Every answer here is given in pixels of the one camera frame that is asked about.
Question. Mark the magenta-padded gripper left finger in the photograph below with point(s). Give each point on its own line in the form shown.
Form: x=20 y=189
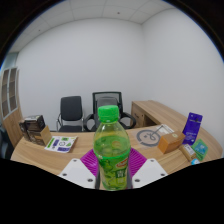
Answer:
x=76 y=170

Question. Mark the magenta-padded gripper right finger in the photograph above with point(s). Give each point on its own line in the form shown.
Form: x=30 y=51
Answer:
x=148 y=171

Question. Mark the green drink bottle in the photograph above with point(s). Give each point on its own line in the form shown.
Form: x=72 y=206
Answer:
x=111 y=150

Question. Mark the white printed leaflet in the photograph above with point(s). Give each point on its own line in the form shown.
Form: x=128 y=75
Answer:
x=61 y=144

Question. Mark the white round-print paper sheet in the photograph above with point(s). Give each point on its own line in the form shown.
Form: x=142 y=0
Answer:
x=148 y=136

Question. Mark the orange-brown cardboard box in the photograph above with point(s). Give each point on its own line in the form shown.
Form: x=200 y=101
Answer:
x=170 y=142

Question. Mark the small tan box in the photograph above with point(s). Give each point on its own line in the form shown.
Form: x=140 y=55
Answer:
x=187 y=152

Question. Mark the small light blue box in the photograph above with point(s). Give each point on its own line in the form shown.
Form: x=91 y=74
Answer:
x=195 y=161

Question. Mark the brown and tan box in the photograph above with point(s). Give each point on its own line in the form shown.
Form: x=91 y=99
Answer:
x=41 y=136

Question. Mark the green box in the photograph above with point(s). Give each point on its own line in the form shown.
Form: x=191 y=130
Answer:
x=200 y=149

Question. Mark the wooden side desk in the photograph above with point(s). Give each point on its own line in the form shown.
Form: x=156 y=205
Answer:
x=150 y=111

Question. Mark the purple package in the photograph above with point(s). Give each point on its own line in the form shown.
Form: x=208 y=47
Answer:
x=192 y=128

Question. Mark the black office chair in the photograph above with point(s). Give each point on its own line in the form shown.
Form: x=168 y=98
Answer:
x=71 y=108

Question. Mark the dark brown flat box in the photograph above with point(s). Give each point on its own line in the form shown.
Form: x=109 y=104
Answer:
x=35 y=122

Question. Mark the dark leather sofa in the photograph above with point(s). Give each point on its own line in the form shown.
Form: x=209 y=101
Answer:
x=5 y=143

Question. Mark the grey mesh-back armchair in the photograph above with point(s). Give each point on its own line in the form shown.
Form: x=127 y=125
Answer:
x=106 y=100

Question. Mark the wooden shelf cabinet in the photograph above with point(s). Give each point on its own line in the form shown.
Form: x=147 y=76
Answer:
x=11 y=123

